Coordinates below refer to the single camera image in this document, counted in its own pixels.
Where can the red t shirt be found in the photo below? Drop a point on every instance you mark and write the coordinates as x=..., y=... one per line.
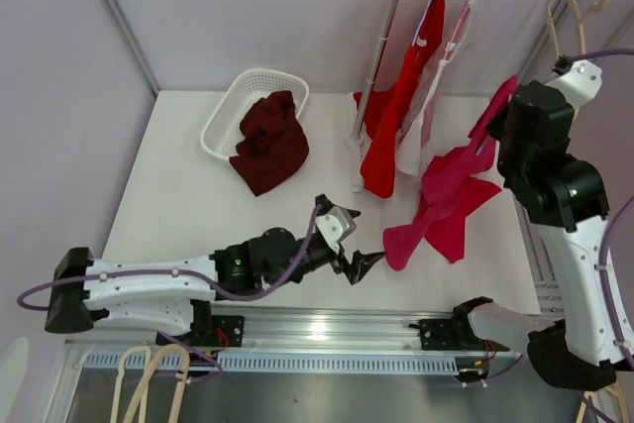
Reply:
x=387, y=109

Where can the dark maroon t shirt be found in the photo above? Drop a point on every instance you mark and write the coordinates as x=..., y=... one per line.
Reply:
x=274, y=146

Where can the beige wooden hanger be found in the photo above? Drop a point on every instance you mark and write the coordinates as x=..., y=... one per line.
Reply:
x=580, y=18

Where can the pink t shirt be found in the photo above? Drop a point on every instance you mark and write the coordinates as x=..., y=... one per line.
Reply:
x=451, y=191

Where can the white t shirt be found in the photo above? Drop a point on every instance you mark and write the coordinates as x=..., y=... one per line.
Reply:
x=413, y=148

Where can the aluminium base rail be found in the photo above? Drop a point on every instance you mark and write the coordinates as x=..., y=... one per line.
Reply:
x=275, y=329

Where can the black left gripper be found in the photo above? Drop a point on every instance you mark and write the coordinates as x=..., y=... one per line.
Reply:
x=359, y=264

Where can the beige hanger bottom right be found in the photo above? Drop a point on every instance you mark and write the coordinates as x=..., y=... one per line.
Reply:
x=606, y=405

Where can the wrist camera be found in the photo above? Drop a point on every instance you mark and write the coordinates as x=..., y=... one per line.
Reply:
x=578, y=80
x=333, y=232

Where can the blue wire hanger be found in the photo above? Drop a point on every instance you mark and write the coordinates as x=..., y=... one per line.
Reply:
x=417, y=39

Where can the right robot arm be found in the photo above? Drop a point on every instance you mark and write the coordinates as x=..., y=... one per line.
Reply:
x=565, y=200

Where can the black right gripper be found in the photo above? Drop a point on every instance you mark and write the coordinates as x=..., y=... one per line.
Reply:
x=496, y=126

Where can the pink wire hanger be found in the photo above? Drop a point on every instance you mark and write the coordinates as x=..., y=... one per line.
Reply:
x=459, y=31

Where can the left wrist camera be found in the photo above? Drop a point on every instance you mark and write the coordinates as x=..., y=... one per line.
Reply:
x=333, y=232

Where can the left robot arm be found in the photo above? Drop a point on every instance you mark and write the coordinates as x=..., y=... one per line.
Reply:
x=174, y=298

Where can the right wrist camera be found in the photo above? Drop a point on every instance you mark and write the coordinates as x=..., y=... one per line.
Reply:
x=578, y=80

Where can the white perforated plastic basket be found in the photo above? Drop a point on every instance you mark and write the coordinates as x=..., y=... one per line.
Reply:
x=221, y=133

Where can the white cable duct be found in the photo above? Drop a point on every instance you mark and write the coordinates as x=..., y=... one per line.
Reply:
x=298, y=363

